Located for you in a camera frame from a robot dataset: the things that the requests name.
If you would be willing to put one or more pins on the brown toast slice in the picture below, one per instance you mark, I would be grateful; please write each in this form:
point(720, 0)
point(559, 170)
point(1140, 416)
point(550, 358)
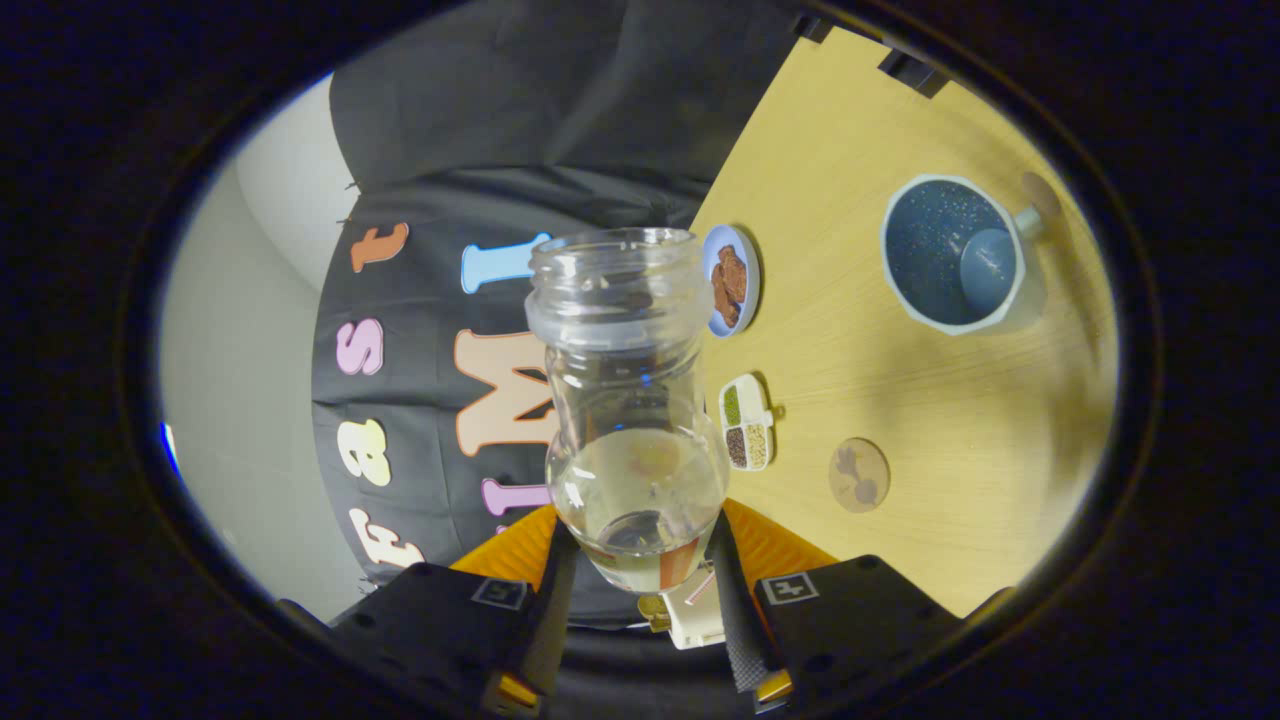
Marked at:
point(655, 610)

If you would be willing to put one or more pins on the black backdrop cloth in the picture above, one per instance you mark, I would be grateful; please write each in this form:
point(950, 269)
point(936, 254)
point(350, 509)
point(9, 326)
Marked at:
point(500, 100)

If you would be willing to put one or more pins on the white toaster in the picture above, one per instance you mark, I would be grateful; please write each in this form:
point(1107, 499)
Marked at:
point(700, 625)

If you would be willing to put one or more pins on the clear glass juice bottle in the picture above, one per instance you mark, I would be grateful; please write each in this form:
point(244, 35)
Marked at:
point(625, 400)

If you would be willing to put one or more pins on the blue speckled cup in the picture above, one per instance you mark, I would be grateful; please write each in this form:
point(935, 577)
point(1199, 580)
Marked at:
point(930, 250)

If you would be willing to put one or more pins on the white divided grain dish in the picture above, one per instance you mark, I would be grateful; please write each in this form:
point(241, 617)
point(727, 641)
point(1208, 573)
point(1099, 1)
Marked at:
point(745, 425)

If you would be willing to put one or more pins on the light blue plate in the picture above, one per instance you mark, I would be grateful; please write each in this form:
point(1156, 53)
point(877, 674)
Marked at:
point(750, 270)

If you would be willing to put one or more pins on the plain brown round pad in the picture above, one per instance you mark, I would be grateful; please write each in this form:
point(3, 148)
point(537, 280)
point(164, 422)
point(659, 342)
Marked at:
point(1045, 192)

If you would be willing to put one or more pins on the brown cookie piece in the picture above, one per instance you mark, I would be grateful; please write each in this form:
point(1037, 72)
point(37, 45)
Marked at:
point(722, 305)
point(733, 275)

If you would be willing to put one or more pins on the wooden table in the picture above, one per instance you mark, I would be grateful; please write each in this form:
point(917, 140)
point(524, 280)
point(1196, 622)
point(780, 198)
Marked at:
point(930, 420)

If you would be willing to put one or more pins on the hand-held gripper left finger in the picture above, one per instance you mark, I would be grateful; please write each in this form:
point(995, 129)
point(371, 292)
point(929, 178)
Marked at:
point(555, 620)

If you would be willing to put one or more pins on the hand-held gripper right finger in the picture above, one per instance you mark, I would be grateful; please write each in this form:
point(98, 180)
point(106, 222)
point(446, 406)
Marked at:
point(735, 620)

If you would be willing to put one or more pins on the black table clamp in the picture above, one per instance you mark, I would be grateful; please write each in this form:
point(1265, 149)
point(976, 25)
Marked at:
point(815, 27)
point(910, 72)

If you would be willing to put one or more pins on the round printed wooden coaster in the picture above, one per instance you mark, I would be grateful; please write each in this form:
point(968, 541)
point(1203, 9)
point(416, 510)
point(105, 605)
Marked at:
point(858, 475)

